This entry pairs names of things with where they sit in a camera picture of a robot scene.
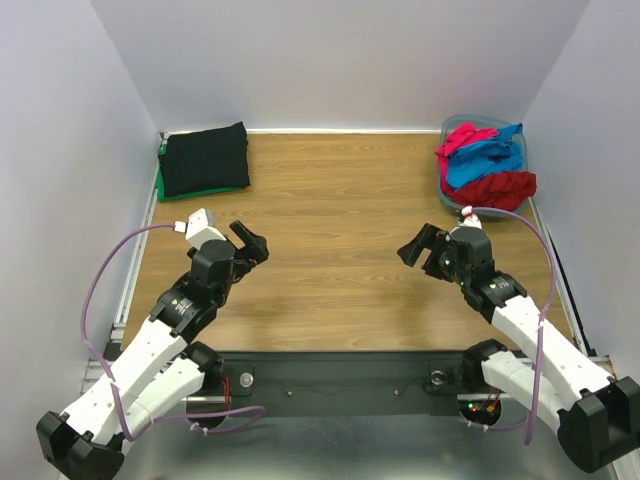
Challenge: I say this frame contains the red t-shirt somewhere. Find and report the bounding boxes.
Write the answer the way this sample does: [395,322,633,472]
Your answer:
[440,171,537,211]

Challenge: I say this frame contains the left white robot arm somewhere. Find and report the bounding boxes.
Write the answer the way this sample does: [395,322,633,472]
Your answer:
[36,209,269,479]

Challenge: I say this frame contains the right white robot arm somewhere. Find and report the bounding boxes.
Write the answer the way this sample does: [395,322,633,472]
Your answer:
[397,218,639,473]

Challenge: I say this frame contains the folded black t-shirt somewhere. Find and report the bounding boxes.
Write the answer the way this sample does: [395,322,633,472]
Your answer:
[162,122,250,195]

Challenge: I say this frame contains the folded green t-shirt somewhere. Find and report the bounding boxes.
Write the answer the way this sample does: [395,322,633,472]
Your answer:
[155,140,243,203]

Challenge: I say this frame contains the blue t-shirt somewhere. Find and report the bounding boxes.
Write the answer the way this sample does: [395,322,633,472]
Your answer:
[445,123,524,191]

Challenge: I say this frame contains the pink t-shirt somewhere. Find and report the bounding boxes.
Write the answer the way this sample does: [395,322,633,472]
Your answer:
[436,122,499,161]

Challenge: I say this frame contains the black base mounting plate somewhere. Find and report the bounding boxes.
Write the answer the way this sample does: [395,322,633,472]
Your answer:
[186,350,492,417]

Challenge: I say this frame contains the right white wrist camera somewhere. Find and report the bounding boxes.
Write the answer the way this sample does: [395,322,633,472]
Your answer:
[450,206,483,236]

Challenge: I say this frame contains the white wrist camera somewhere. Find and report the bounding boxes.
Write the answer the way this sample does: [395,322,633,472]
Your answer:
[173,208,227,250]
[450,206,483,236]

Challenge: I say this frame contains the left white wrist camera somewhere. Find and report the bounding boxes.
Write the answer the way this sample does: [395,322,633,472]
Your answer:
[173,208,227,250]

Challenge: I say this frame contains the aluminium frame rail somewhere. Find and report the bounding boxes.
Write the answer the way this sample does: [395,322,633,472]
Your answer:
[79,184,161,401]

